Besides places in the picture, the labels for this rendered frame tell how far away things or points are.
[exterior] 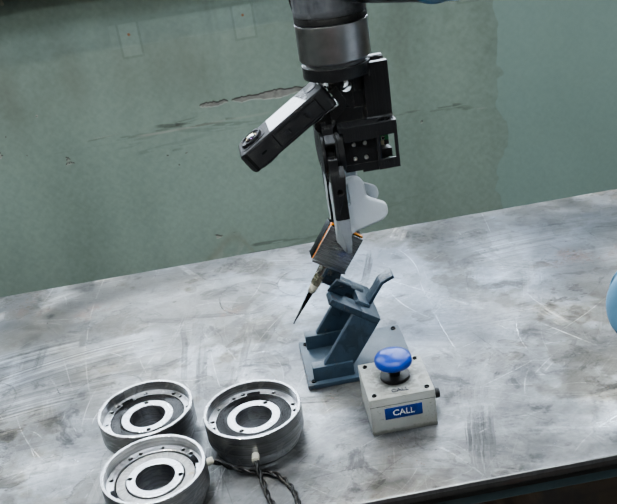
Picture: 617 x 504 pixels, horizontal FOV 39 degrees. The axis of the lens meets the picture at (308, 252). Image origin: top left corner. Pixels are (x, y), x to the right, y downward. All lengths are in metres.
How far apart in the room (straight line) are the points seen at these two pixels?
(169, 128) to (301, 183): 0.41
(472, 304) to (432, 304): 0.05
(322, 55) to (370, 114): 0.09
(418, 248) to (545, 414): 0.43
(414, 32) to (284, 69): 0.37
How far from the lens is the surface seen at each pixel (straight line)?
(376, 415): 0.94
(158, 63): 2.45
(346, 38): 0.89
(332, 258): 0.99
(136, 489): 0.91
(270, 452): 0.93
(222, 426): 0.96
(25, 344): 1.28
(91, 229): 2.62
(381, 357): 0.94
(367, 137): 0.92
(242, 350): 1.13
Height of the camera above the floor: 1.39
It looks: 26 degrees down
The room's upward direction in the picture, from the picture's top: 9 degrees counter-clockwise
